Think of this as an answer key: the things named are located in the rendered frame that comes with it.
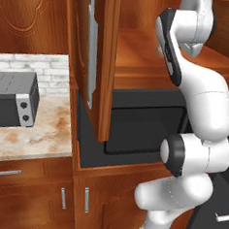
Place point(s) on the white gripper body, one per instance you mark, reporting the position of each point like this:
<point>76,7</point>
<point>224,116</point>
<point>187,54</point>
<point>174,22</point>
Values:
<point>191,49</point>

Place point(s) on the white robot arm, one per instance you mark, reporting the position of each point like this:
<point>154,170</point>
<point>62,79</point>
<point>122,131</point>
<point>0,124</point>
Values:
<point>205,104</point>

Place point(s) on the open wooden cabinet door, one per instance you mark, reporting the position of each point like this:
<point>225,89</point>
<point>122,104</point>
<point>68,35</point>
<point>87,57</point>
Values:
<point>106,54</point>

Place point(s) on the wooden base cabinet door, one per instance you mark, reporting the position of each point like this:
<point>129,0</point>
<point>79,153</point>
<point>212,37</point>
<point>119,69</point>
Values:
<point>21,209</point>
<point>115,204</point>

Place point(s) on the black built-in microwave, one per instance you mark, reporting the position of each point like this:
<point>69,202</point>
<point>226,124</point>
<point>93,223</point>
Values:
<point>134,131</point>

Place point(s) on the grey toaster oven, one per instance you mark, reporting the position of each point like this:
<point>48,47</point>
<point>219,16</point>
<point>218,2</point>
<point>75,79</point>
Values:
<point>10,98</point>

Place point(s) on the wooden drawer front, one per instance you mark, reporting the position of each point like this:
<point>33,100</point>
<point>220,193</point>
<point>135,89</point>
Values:
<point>34,171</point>

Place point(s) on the open wooden wall cabinet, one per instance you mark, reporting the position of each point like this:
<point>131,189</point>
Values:
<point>137,56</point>

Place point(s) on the closed wooden wall cabinet door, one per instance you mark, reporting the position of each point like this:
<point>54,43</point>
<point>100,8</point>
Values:
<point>30,15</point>

